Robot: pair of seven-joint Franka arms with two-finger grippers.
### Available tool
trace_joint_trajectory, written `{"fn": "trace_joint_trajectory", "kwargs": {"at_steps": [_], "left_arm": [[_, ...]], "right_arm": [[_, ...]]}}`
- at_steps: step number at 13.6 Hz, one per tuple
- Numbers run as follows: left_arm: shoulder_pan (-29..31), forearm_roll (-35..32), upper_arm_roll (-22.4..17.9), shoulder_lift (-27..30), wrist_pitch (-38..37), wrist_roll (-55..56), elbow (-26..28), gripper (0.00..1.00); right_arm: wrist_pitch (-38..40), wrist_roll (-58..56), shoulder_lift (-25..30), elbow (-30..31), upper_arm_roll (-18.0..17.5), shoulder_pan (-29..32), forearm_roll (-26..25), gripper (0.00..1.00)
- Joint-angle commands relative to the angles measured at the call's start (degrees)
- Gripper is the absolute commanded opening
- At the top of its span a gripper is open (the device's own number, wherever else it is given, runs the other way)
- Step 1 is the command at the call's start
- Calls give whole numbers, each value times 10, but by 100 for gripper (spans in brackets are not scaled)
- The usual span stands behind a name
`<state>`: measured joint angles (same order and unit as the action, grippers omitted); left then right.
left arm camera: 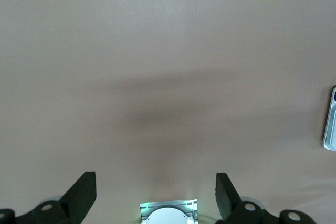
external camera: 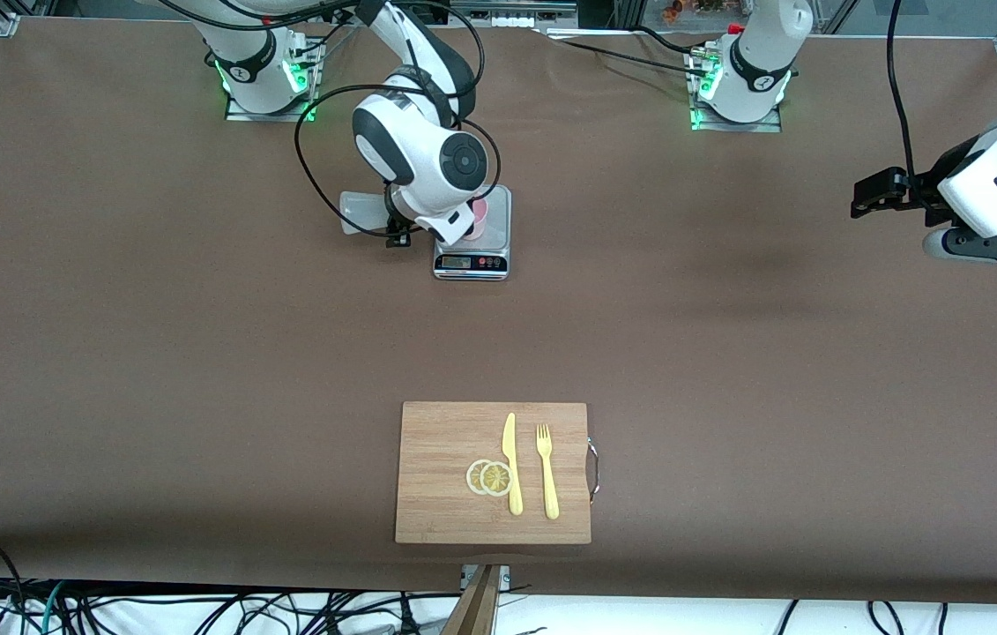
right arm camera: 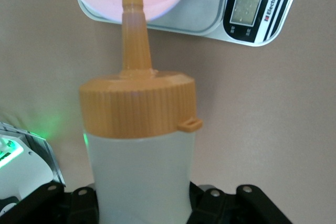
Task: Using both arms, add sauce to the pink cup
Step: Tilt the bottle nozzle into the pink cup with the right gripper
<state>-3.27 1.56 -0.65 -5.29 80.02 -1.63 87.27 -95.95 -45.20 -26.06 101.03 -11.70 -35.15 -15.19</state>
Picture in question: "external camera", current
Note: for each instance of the pink plastic cup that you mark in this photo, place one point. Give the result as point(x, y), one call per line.
point(480, 216)

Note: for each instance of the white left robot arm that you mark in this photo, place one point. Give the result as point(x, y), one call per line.
point(762, 53)

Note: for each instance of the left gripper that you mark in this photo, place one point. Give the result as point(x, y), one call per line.
point(924, 189)

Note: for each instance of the translucent sauce bottle orange cap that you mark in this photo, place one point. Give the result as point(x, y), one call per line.
point(361, 213)

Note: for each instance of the yellow lemon slice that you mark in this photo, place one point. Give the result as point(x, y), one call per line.
point(472, 477)
point(496, 479)

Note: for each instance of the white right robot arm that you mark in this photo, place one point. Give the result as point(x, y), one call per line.
point(414, 150)

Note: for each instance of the white power strip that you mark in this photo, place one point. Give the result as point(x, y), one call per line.
point(511, 19)

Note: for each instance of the wooden beam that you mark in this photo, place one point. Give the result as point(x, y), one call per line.
point(476, 608)

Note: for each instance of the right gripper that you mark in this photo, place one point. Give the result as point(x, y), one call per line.
point(396, 223)

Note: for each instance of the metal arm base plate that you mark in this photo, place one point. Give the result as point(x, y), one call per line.
point(771, 123)
point(238, 113)

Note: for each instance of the yellow plastic knife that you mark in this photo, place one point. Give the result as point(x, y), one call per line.
point(512, 467)

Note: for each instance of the yellow plastic fork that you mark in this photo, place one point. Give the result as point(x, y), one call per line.
point(548, 476)

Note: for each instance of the silver digital kitchen scale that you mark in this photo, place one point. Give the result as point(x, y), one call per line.
point(472, 262)

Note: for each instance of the small metal bracket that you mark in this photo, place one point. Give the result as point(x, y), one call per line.
point(506, 578)

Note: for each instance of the wooden cutting board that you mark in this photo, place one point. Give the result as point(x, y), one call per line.
point(445, 476)

